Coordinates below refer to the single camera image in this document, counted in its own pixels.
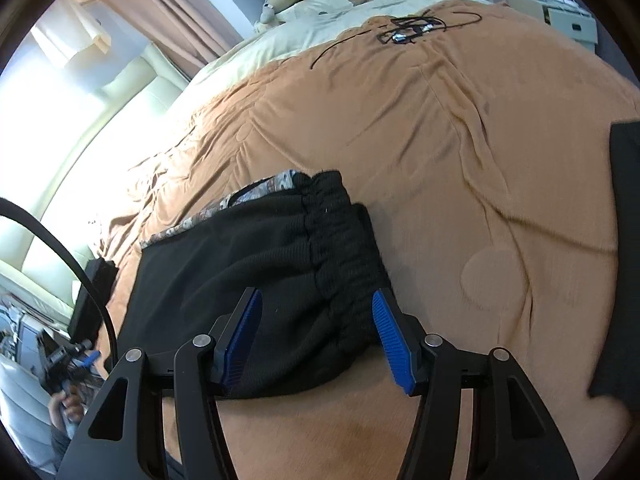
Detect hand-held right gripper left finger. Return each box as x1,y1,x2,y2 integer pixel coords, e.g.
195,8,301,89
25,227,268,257
57,286,266,480

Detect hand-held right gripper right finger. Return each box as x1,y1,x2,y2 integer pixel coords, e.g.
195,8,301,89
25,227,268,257
371,287,581,480

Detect black pants with white print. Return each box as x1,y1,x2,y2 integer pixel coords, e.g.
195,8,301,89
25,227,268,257
117,170,396,401

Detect person's left forearm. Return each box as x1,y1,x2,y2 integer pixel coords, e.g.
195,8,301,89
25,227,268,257
47,427,76,466

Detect folded black pants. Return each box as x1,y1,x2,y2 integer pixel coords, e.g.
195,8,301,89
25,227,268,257
67,257,120,336
587,119,640,403

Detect bear print pajama pants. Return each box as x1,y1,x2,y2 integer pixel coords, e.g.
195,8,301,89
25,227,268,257
140,172,301,250

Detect person's left hand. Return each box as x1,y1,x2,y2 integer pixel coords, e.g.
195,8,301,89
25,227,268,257
47,390,87,435

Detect brown blanket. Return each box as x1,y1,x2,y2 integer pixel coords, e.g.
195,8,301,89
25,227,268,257
90,0,640,480

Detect cream padded headboard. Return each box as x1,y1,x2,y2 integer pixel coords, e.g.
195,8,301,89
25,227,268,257
0,42,196,321

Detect cream duvet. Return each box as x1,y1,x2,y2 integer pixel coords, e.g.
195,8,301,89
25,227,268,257
187,0,493,91

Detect white hanging shirt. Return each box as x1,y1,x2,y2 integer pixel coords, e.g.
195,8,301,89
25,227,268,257
30,0,113,91

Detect pink curtain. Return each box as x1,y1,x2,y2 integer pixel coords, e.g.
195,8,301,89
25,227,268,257
107,0,256,78

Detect white nightstand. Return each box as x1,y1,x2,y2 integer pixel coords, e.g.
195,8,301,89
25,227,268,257
505,0,598,53

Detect black cable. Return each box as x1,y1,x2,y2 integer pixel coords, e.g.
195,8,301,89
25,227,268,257
0,197,118,376

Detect tangled black cables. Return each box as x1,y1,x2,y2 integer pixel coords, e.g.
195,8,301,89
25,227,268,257
310,7,483,68

